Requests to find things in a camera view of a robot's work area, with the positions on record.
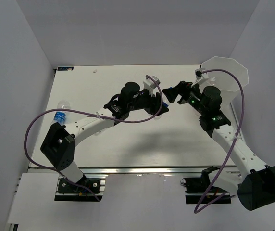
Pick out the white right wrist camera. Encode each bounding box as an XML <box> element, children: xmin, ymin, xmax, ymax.
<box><xmin>191</xmin><ymin>68</ymin><xmax>215</xmax><ymax>88</ymax></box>

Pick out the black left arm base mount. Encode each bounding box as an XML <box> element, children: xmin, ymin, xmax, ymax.
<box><xmin>54</xmin><ymin>175</ymin><xmax>106</xmax><ymax>202</ymax></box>

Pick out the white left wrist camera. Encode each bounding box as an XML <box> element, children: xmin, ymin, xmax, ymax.
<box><xmin>143</xmin><ymin>75</ymin><xmax>161</xmax><ymax>96</ymax></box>

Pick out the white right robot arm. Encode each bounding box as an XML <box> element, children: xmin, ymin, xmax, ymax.
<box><xmin>163</xmin><ymin>81</ymin><xmax>275</xmax><ymax>211</ymax></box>

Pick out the white translucent plastic bin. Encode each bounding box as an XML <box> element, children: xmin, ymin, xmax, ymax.
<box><xmin>199</xmin><ymin>56</ymin><xmax>249</xmax><ymax>110</ymax></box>

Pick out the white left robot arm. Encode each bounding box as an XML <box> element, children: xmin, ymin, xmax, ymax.
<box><xmin>40</xmin><ymin>76</ymin><xmax>168</xmax><ymax>192</ymax></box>

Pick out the aluminium table frame rail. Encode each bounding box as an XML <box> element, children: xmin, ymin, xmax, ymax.
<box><xmin>29</xmin><ymin>167</ymin><xmax>239</xmax><ymax>175</ymax></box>

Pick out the blue label sticker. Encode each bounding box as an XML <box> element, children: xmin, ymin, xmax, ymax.
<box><xmin>57</xmin><ymin>67</ymin><xmax>74</xmax><ymax>71</ymax></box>

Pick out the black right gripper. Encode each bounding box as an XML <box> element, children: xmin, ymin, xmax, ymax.
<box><xmin>162</xmin><ymin>80</ymin><xmax>207</xmax><ymax>116</ymax></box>

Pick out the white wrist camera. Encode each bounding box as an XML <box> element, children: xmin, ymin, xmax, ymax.
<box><xmin>191</xmin><ymin>68</ymin><xmax>215</xmax><ymax>88</ymax></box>
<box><xmin>143</xmin><ymin>75</ymin><xmax>161</xmax><ymax>96</ymax></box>

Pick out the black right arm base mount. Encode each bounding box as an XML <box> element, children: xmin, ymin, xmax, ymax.
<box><xmin>180</xmin><ymin>166</ymin><xmax>226</xmax><ymax>205</ymax></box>

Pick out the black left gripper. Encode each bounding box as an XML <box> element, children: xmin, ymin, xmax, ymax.
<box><xmin>127</xmin><ymin>87</ymin><xmax>169</xmax><ymax>117</ymax></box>

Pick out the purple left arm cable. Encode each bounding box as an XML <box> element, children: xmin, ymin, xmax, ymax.
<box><xmin>23</xmin><ymin>75</ymin><xmax>164</xmax><ymax>202</ymax></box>

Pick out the water bottle with blue label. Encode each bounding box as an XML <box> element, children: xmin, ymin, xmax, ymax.
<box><xmin>52</xmin><ymin>100</ymin><xmax>71</xmax><ymax>125</ymax></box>

